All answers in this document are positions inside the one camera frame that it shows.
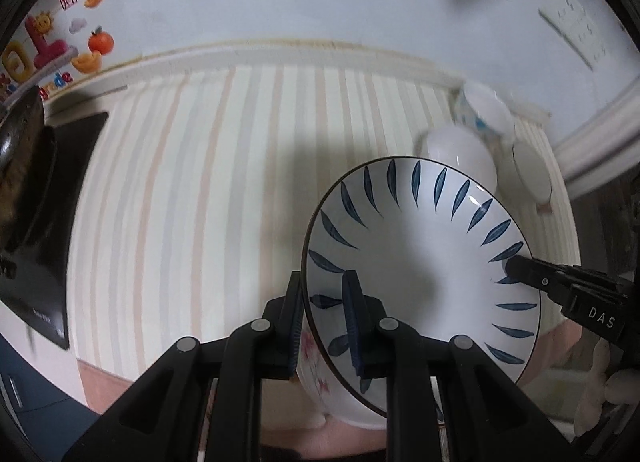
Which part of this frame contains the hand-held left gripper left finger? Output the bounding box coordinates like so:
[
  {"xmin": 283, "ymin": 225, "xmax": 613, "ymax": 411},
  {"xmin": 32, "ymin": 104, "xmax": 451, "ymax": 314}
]
[{"xmin": 65, "ymin": 271, "xmax": 305, "ymax": 462}]

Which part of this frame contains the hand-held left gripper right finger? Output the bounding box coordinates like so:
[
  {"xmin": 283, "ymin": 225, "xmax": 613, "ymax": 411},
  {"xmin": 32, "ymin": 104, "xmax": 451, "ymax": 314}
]
[{"xmin": 341, "ymin": 271, "xmax": 583, "ymax": 462}]

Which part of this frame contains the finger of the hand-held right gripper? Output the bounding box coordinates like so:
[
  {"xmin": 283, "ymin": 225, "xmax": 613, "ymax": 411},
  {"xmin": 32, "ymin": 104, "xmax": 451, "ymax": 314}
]
[{"xmin": 504, "ymin": 254, "xmax": 632, "ymax": 309}]

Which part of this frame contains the white plate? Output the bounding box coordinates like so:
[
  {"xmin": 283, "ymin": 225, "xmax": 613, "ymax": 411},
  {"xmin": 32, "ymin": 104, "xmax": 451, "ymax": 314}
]
[{"xmin": 511, "ymin": 141, "xmax": 554, "ymax": 206}]

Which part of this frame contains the blue leaf pattern plate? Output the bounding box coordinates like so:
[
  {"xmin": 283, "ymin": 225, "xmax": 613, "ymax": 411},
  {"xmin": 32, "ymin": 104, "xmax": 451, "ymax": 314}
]
[{"xmin": 301, "ymin": 156, "xmax": 542, "ymax": 418}]

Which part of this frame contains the plain white bowl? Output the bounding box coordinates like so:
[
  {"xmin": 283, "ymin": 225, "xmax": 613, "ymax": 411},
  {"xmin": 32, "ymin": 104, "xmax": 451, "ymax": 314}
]
[{"xmin": 414, "ymin": 126, "xmax": 499, "ymax": 195}]

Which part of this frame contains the white bowl with blue print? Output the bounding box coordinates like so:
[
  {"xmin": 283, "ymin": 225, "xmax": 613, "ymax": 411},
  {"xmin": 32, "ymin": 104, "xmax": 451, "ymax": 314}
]
[{"xmin": 451, "ymin": 80, "xmax": 517, "ymax": 140}]

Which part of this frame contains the person's right hand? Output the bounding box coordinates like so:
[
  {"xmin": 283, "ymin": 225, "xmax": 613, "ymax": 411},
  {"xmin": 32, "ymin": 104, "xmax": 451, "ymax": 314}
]
[{"xmin": 574, "ymin": 342, "xmax": 640, "ymax": 438}]

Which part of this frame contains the striped tablecloth with pink border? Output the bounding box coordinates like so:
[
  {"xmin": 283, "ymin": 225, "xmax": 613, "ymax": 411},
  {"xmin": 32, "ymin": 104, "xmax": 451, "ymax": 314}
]
[{"xmin": 67, "ymin": 64, "xmax": 588, "ymax": 462}]

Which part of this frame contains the black gas stove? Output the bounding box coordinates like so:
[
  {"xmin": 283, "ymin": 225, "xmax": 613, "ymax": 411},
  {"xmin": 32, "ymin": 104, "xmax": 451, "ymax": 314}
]
[{"xmin": 0, "ymin": 112, "xmax": 110, "ymax": 350}]

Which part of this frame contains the blue kitchen cabinet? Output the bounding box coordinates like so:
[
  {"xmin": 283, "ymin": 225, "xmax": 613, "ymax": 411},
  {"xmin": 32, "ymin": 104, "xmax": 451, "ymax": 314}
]
[{"xmin": 0, "ymin": 337, "xmax": 98, "ymax": 423}]

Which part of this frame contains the black frying pan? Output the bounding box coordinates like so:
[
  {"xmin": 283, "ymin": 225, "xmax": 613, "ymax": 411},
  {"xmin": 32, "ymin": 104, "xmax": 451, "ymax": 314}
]
[{"xmin": 0, "ymin": 86, "xmax": 57, "ymax": 253}]

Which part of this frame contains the white door frame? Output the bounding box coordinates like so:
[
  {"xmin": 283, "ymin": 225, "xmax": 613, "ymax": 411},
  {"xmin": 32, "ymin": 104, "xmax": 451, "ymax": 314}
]
[{"xmin": 550, "ymin": 86, "xmax": 640, "ymax": 195}]

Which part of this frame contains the white wall outlet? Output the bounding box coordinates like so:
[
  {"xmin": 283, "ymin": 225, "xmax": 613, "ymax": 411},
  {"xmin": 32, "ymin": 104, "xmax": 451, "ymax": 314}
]
[
  {"xmin": 539, "ymin": 0, "xmax": 587, "ymax": 25},
  {"xmin": 567, "ymin": 14, "xmax": 600, "ymax": 47},
  {"xmin": 582, "ymin": 39, "xmax": 609, "ymax": 71}
]

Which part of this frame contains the colourful fruit wall sticker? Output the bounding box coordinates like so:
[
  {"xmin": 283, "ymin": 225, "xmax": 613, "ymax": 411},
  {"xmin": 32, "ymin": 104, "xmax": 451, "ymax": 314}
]
[{"xmin": 0, "ymin": 0, "xmax": 116, "ymax": 102}]

